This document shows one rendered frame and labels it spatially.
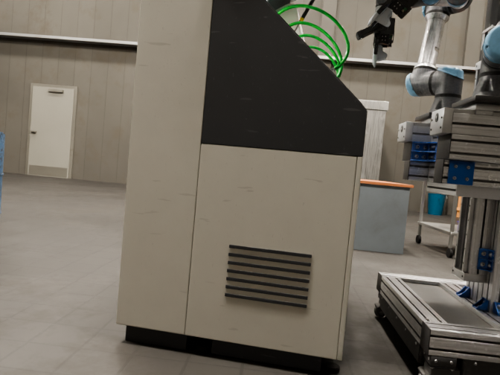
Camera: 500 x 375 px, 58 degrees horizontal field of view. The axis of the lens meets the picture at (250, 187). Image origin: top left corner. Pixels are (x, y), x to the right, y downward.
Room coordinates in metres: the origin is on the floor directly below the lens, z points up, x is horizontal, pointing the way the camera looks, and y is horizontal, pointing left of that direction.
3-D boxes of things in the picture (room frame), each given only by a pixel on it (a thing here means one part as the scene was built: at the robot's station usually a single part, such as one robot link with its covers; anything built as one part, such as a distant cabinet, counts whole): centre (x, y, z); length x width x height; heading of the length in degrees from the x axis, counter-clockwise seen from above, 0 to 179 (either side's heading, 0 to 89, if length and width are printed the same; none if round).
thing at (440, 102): (2.17, -0.89, 1.09); 0.15 x 0.15 x 0.10
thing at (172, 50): (2.38, 0.21, 0.75); 1.40 x 0.28 x 1.50; 170
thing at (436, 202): (9.88, -4.09, 0.24); 0.42 x 0.38 x 0.49; 86
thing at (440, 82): (2.18, -0.89, 1.20); 0.13 x 0.12 x 0.14; 41
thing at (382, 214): (4.98, -1.28, 0.33); 1.31 x 0.64 x 0.67; 176
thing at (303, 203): (1.96, -0.15, 0.39); 0.70 x 0.58 x 0.79; 170
